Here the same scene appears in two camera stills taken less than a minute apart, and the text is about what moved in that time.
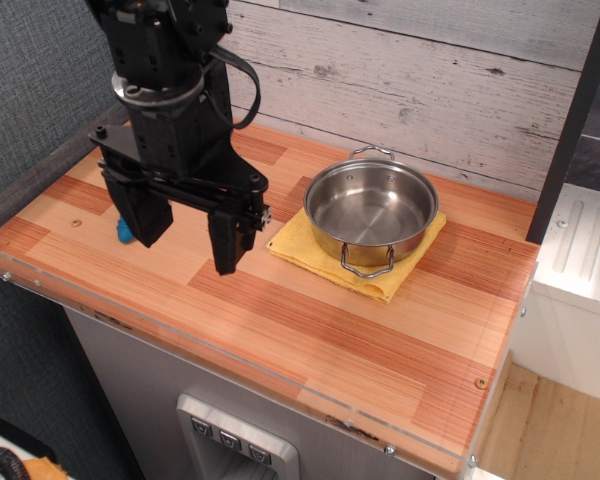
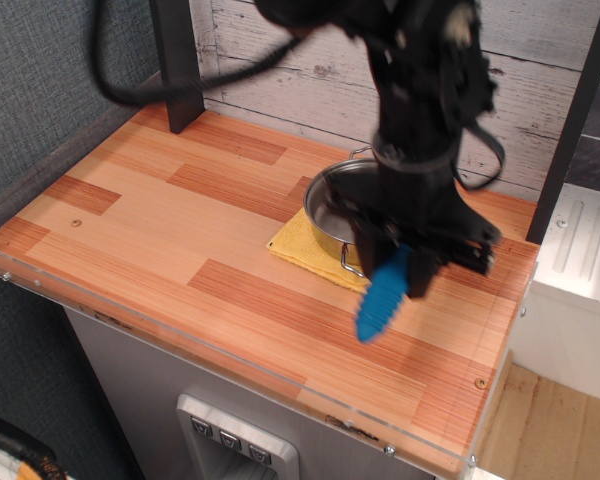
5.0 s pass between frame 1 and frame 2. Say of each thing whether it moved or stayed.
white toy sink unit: stayed
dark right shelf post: stayed
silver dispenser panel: stayed
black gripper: moved
